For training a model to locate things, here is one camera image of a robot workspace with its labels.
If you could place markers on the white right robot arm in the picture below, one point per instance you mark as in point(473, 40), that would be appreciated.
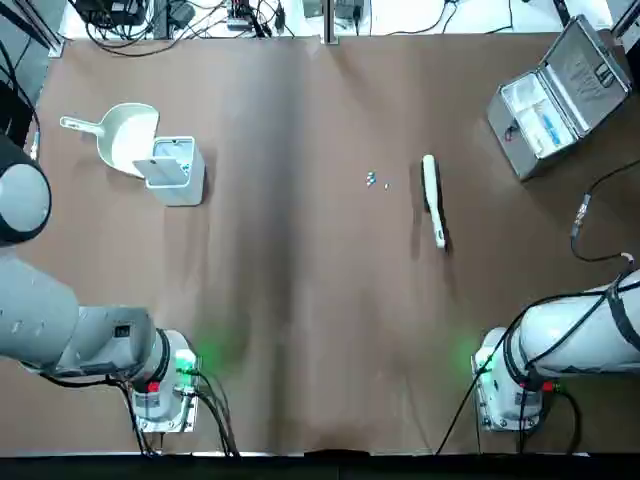
point(575, 325)

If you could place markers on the black power adapter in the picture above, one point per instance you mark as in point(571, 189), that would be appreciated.
point(181, 15)

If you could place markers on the pale plastic dustpan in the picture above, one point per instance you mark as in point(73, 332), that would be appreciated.
point(125, 140)

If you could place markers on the white brush with black bristles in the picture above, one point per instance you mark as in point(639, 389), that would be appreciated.
point(431, 180)

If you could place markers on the power supply box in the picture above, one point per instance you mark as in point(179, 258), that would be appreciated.
point(350, 10)
point(312, 7)

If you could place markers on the white flip-lid trash can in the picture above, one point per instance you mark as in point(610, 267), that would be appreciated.
point(185, 192)

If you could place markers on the heap of blue capsule shells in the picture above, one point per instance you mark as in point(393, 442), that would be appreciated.
point(185, 165)

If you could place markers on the aluminium carrying case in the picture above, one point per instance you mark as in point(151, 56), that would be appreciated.
point(575, 65)

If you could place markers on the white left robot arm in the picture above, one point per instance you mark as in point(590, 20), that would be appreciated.
point(30, 300)

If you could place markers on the aluminium frame profile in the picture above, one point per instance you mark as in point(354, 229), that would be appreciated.
point(627, 25)

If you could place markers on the black electronics box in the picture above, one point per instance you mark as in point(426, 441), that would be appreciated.
point(110, 12)

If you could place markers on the aluminium upright post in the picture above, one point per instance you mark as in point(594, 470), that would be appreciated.
point(331, 20)

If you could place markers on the usb hub with plugs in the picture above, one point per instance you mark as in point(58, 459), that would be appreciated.
point(240, 17)

